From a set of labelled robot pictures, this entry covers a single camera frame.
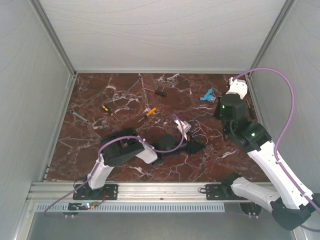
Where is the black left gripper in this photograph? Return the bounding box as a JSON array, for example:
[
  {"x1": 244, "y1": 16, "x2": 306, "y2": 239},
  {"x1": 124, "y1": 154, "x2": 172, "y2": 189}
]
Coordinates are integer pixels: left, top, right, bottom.
[{"x1": 163, "y1": 132, "x2": 206, "y2": 158}]

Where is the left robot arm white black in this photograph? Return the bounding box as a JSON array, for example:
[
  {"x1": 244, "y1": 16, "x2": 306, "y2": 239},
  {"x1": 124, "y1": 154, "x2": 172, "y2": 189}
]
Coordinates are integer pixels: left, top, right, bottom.
[{"x1": 85, "y1": 127, "x2": 206, "y2": 199}]

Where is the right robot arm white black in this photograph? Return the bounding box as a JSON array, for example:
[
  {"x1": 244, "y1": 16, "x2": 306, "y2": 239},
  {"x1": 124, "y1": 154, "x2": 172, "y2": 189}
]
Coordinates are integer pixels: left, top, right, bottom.
[{"x1": 213, "y1": 93, "x2": 320, "y2": 231}]

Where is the dark screwdriver right edge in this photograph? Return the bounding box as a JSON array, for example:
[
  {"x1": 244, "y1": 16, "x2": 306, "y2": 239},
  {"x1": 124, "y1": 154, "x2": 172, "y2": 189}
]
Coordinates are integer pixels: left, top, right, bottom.
[{"x1": 246, "y1": 99, "x2": 256, "y2": 120}]

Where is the blue plastic connector piece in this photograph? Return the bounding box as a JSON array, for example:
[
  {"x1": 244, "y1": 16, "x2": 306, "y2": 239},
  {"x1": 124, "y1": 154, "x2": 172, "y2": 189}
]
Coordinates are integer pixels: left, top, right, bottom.
[{"x1": 199, "y1": 88, "x2": 216, "y2": 102}]

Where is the small black screwdriver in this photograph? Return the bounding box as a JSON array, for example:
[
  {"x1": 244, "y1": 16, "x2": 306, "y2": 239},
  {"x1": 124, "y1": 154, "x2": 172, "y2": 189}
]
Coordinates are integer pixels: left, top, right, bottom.
[{"x1": 145, "y1": 88, "x2": 167, "y2": 97}]

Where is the yellow black small tool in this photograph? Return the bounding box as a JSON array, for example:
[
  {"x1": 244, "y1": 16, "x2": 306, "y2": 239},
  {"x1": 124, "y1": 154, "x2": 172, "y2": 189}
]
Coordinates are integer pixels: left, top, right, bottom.
[{"x1": 102, "y1": 105, "x2": 121, "y2": 122}]

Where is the small grey wrench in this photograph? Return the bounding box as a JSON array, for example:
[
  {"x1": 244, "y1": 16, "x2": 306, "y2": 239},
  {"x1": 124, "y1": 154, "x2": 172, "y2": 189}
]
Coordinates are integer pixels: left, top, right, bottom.
[{"x1": 70, "y1": 110, "x2": 90, "y2": 123}]

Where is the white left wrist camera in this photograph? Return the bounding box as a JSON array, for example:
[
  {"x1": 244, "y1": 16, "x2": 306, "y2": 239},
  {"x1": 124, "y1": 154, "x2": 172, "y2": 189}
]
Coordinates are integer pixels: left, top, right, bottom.
[{"x1": 174, "y1": 119, "x2": 191, "y2": 140}]

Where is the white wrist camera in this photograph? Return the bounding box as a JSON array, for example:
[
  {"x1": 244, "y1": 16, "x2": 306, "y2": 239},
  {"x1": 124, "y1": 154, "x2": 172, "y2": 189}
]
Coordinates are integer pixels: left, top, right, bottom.
[
  {"x1": 174, "y1": 119, "x2": 191, "y2": 140},
  {"x1": 226, "y1": 77, "x2": 248, "y2": 100}
]

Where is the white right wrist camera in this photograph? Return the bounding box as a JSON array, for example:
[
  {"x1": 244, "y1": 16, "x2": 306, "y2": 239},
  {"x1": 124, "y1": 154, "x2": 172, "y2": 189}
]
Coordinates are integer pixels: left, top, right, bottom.
[{"x1": 226, "y1": 77, "x2": 248, "y2": 100}]

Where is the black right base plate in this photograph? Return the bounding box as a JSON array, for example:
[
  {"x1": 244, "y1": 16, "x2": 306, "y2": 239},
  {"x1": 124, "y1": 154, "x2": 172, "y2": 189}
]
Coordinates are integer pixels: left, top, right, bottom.
[{"x1": 204, "y1": 184, "x2": 238, "y2": 201}]

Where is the orange handled screwdriver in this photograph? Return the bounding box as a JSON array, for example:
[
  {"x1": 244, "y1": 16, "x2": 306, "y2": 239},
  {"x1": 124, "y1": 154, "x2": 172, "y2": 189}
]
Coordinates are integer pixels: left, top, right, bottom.
[{"x1": 138, "y1": 107, "x2": 157, "y2": 123}]

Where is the grey slotted cable duct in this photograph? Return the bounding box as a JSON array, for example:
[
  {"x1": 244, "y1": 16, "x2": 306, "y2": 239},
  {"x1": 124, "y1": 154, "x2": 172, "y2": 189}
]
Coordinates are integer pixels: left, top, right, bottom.
[{"x1": 35, "y1": 202, "x2": 225, "y2": 214}]

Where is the aluminium corner post right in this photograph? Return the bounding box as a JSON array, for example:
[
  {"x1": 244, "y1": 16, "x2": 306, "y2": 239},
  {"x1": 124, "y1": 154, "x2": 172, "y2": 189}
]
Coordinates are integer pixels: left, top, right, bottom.
[{"x1": 250, "y1": 0, "x2": 296, "y2": 69}]

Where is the aluminium corner post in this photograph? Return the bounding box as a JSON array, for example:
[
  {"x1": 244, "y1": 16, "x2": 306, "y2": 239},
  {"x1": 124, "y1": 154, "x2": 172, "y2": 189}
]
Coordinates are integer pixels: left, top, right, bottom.
[
  {"x1": 29, "y1": 0, "x2": 77, "y2": 75},
  {"x1": 250, "y1": 0, "x2": 296, "y2": 69}
]

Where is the aluminium front rail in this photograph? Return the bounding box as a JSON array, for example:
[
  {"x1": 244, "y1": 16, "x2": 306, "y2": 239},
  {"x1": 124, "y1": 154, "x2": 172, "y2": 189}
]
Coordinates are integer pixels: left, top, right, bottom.
[{"x1": 27, "y1": 181, "x2": 298, "y2": 204}]

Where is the aluminium corner post left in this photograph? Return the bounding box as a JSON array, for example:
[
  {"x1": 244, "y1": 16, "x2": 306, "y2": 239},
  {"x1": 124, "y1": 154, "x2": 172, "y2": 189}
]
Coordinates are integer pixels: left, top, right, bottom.
[{"x1": 29, "y1": 0, "x2": 77, "y2": 75}]

